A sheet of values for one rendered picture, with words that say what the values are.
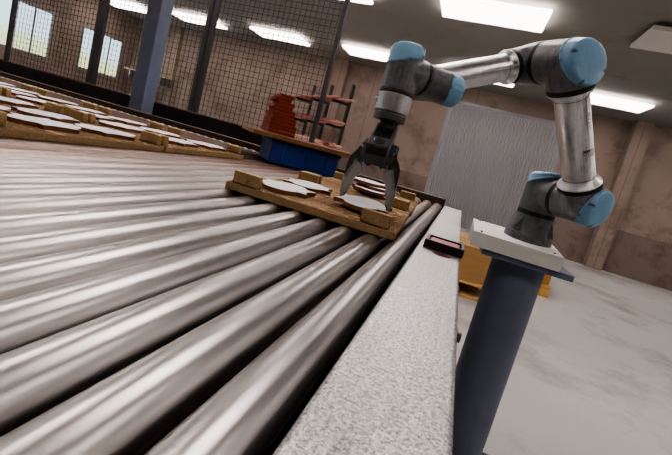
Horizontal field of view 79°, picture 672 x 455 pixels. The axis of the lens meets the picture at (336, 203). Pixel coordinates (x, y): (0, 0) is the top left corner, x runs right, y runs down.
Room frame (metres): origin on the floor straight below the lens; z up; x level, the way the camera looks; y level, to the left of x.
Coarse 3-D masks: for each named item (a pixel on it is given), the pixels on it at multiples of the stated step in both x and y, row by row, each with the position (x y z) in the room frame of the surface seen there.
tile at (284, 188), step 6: (264, 180) 0.88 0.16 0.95; (270, 180) 0.91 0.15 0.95; (264, 186) 0.83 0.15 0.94; (270, 186) 0.82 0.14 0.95; (276, 186) 0.84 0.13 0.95; (282, 186) 0.86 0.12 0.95; (288, 186) 0.89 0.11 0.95; (294, 186) 0.92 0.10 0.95; (300, 186) 0.95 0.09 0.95; (276, 192) 0.82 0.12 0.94; (282, 192) 0.82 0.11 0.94; (288, 192) 0.82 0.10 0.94; (294, 192) 0.84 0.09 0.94; (300, 192) 0.84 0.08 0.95; (306, 192) 0.87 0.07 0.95; (312, 192) 0.90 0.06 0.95
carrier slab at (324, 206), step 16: (240, 192) 0.80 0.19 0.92; (256, 192) 0.79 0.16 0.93; (272, 192) 0.81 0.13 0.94; (336, 192) 1.11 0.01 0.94; (304, 208) 0.77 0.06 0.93; (320, 208) 0.77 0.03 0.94; (336, 208) 0.83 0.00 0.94; (352, 224) 0.75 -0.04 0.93; (368, 224) 0.74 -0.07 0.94; (400, 224) 0.85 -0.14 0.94
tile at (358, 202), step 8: (336, 200) 0.88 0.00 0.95; (344, 200) 0.86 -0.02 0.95; (352, 200) 0.88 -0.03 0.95; (360, 200) 0.91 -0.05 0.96; (368, 200) 0.93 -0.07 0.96; (352, 208) 0.83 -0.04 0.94; (360, 208) 0.83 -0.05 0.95; (368, 208) 0.83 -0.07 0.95; (376, 208) 0.86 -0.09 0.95; (384, 208) 0.88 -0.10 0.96
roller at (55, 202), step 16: (144, 192) 0.59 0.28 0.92; (160, 192) 0.62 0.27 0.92; (176, 192) 0.65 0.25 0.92; (192, 192) 0.68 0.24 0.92; (208, 192) 0.73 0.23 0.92; (224, 192) 0.77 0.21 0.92; (0, 208) 0.39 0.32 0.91; (16, 208) 0.40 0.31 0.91; (32, 208) 0.42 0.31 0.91; (48, 208) 0.43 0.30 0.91; (64, 208) 0.45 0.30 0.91
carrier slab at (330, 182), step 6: (324, 180) 1.37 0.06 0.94; (330, 180) 1.44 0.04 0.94; (336, 180) 1.50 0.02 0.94; (324, 186) 1.19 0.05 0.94; (330, 186) 1.23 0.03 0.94; (336, 186) 1.28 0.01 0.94; (348, 192) 1.20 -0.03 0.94; (354, 192) 1.25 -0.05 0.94; (372, 198) 1.21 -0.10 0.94; (402, 198) 1.50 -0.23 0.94; (414, 204) 1.39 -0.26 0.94; (408, 210) 1.15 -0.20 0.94
